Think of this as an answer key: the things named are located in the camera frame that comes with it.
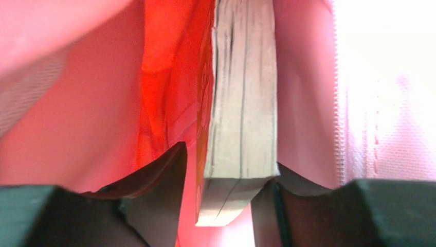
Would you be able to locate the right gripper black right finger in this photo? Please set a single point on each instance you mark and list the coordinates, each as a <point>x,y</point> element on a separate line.
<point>293,211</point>

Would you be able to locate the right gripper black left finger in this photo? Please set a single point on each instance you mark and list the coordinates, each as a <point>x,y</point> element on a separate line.
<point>141,209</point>

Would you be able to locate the green comic book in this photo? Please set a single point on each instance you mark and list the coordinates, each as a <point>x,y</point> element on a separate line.
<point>237,129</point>

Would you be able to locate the pink student backpack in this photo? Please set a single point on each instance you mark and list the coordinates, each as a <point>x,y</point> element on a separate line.
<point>92,91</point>

